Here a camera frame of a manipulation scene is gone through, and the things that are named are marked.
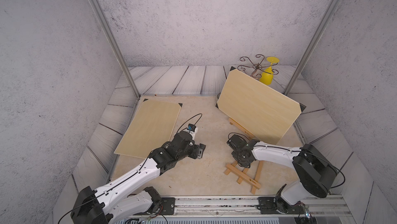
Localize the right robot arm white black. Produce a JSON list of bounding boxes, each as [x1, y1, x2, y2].
[[227, 134, 338, 214]]

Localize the metal frame post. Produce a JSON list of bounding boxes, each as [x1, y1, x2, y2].
[[283, 0, 341, 95], [88, 0, 140, 98]]

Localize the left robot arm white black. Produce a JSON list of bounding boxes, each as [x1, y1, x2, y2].
[[70, 125, 206, 224]]

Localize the wooden board black corners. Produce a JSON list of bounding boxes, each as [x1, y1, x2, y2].
[[216, 67, 306, 144], [114, 99, 182, 159]]

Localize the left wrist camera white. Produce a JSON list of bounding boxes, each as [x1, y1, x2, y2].
[[185, 124, 198, 140]]

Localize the yellow plastic wine glass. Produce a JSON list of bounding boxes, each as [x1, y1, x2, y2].
[[259, 57, 280, 85]]

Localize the left camera black cable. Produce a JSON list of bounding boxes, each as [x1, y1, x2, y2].
[[176, 113, 203, 135]]

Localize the right camera black cable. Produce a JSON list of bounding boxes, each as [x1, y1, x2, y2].
[[227, 132, 249, 142]]

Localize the metal scroll stand dark base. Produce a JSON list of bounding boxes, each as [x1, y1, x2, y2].
[[237, 54, 278, 80]]

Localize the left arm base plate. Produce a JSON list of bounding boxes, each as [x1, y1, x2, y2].
[[147, 197, 176, 215]]

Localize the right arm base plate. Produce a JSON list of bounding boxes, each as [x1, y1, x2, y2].
[[256, 197, 305, 215]]

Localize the camera black cable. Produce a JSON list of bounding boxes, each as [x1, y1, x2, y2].
[[227, 132, 249, 142], [176, 113, 203, 135]]

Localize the aluminium mounting rail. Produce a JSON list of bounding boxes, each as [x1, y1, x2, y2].
[[122, 195, 355, 224]]

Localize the left metal frame post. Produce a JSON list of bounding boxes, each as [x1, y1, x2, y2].
[[88, 0, 140, 98]]

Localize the small wooden easel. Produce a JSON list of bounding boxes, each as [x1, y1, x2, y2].
[[228, 117, 255, 140]]

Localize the right metal frame post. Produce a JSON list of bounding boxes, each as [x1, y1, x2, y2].
[[283, 0, 341, 95]]

